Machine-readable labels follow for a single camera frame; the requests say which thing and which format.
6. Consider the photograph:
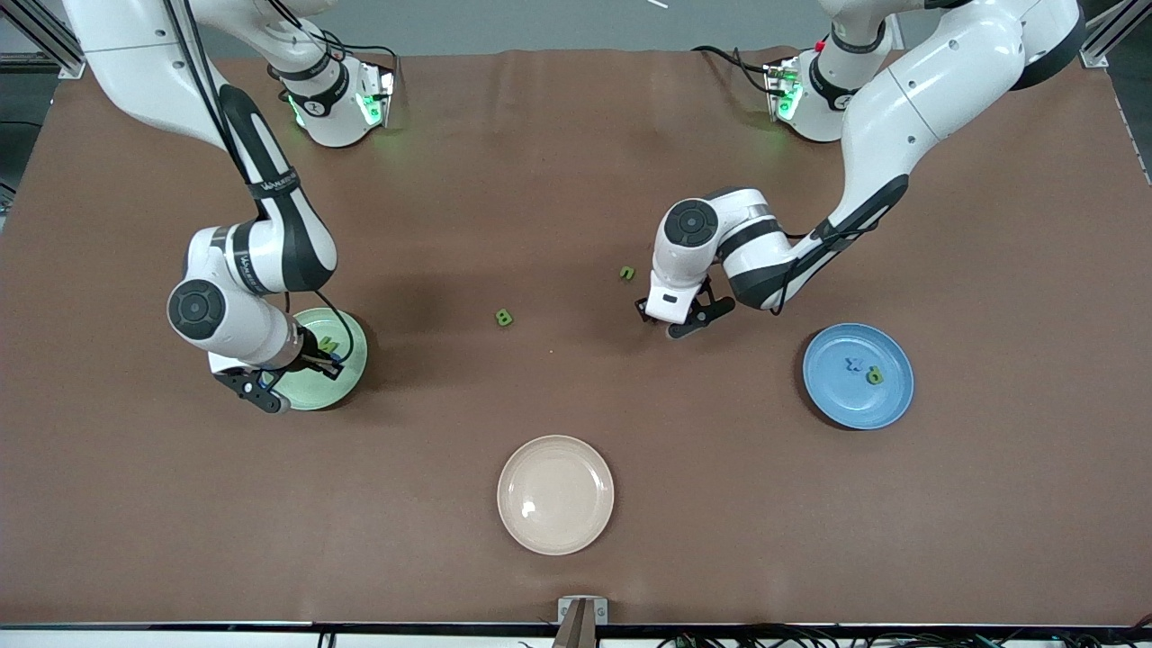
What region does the light green plate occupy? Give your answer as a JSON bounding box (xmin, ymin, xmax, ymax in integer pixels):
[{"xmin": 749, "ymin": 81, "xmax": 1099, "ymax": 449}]
[{"xmin": 274, "ymin": 308, "xmax": 369, "ymax": 411}]

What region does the brown table cover sheet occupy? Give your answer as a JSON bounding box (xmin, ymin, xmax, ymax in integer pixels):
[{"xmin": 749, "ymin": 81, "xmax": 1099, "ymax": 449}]
[{"xmin": 0, "ymin": 47, "xmax": 1152, "ymax": 626}]

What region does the blue plate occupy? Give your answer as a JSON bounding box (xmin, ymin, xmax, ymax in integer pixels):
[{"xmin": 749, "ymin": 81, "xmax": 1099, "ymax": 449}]
[{"xmin": 802, "ymin": 323, "xmax": 915, "ymax": 431}]

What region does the beige plate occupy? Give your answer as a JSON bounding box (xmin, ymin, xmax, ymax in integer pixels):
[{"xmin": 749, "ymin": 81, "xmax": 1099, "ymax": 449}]
[{"xmin": 497, "ymin": 436, "xmax": 616, "ymax": 556}]

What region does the base connector box green light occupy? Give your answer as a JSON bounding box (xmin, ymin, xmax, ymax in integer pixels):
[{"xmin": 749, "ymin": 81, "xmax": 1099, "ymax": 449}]
[
  {"xmin": 763, "ymin": 56, "xmax": 804, "ymax": 122},
  {"xmin": 354, "ymin": 61, "xmax": 397, "ymax": 129}
]

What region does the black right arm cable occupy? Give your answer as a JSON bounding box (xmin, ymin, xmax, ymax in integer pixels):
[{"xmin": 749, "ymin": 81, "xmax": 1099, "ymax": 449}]
[{"xmin": 166, "ymin": 0, "xmax": 356, "ymax": 363}]

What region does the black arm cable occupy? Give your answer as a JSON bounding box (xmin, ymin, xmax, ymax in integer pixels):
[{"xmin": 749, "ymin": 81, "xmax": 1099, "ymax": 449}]
[
  {"xmin": 769, "ymin": 220, "xmax": 865, "ymax": 316},
  {"xmin": 166, "ymin": 0, "xmax": 356, "ymax": 363}
]

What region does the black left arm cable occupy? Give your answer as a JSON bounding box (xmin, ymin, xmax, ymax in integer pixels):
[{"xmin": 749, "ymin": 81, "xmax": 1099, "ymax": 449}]
[{"xmin": 769, "ymin": 220, "xmax": 865, "ymax": 316}]

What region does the black base cable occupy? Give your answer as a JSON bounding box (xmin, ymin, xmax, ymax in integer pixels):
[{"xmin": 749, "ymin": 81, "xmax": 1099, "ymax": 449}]
[
  {"xmin": 691, "ymin": 45, "xmax": 775, "ymax": 95},
  {"xmin": 306, "ymin": 27, "xmax": 399, "ymax": 68}
]

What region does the white table edge rail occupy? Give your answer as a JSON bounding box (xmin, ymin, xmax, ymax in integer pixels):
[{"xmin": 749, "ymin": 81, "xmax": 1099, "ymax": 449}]
[{"xmin": 0, "ymin": 623, "xmax": 1152, "ymax": 648}]

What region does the grey metal mount bracket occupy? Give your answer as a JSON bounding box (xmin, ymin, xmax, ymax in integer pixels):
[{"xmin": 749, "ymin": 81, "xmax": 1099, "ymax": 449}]
[{"xmin": 557, "ymin": 596, "xmax": 609, "ymax": 626}]

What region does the tan camera pole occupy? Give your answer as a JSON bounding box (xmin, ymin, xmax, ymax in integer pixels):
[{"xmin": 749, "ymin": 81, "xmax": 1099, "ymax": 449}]
[{"xmin": 551, "ymin": 601, "xmax": 597, "ymax": 648}]

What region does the black cable bundle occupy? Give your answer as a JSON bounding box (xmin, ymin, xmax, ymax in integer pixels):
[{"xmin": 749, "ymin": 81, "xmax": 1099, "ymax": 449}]
[{"xmin": 657, "ymin": 625, "xmax": 1152, "ymax": 648}]

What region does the aluminium frame profile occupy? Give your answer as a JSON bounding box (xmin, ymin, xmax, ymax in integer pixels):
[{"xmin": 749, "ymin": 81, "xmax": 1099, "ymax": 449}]
[
  {"xmin": 18, "ymin": 0, "xmax": 93, "ymax": 80},
  {"xmin": 1077, "ymin": 0, "xmax": 1152, "ymax": 69}
]

